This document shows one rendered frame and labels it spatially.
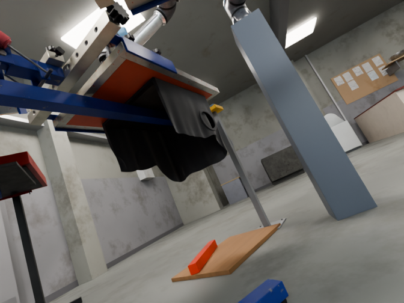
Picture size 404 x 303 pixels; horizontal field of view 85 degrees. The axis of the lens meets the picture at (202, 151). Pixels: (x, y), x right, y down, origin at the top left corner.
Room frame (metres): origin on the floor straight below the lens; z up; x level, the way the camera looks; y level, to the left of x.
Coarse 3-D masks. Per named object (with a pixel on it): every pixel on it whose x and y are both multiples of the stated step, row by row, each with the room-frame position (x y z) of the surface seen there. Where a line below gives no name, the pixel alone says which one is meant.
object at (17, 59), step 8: (16, 56) 0.62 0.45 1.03; (8, 64) 0.61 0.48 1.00; (16, 64) 0.62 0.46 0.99; (24, 64) 0.64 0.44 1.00; (32, 64) 0.66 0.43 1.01; (48, 64) 0.71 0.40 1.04; (8, 72) 0.63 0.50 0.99; (16, 72) 0.64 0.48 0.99; (24, 72) 0.66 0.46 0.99; (32, 72) 0.67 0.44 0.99; (56, 72) 0.73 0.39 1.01; (32, 80) 0.70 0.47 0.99; (40, 80) 0.72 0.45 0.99; (56, 80) 0.75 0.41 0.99
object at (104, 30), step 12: (96, 24) 0.63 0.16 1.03; (108, 24) 0.62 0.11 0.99; (96, 36) 0.64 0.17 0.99; (108, 36) 0.66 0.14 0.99; (84, 48) 0.68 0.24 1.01; (96, 48) 0.69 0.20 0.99; (72, 60) 0.72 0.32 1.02; (84, 60) 0.71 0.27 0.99; (72, 72) 0.75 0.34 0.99; (84, 72) 0.77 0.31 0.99; (60, 84) 0.78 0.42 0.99; (72, 84) 0.81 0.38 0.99; (36, 120) 0.93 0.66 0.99
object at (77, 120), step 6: (120, 102) 1.01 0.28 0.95; (72, 120) 0.99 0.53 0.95; (78, 120) 1.01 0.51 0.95; (84, 120) 1.03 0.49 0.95; (90, 120) 1.05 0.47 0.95; (96, 120) 1.08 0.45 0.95; (102, 120) 1.10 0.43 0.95; (90, 126) 1.11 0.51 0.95; (96, 126) 1.14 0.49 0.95; (102, 126) 1.16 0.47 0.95
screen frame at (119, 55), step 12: (120, 48) 0.71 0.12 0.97; (108, 60) 0.74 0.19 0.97; (120, 60) 0.75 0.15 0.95; (132, 60) 0.77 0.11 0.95; (144, 60) 0.80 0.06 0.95; (96, 72) 0.79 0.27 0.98; (108, 72) 0.78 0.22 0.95; (168, 72) 0.95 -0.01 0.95; (180, 72) 1.02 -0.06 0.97; (84, 84) 0.83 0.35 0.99; (96, 84) 0.82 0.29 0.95; (192, 84) 1.14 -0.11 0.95; (204, 84) 1.22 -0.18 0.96; (60, 120) 0.95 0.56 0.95
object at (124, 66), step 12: (120, 72) 0.81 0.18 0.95; (132, 72) 0.84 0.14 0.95; (144, 72) 0.87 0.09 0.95; (156, 72) 0.91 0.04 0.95; (108, 84) 0.85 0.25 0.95; (120, 84) 0.88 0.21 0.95; (132, 84) 0.92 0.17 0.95; (144, 84) 0.96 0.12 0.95; (180, 84) 1.09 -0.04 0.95; (96, 96) 0.89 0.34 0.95; (108, 96) 0.93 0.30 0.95; (120, 96) 0.97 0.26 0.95
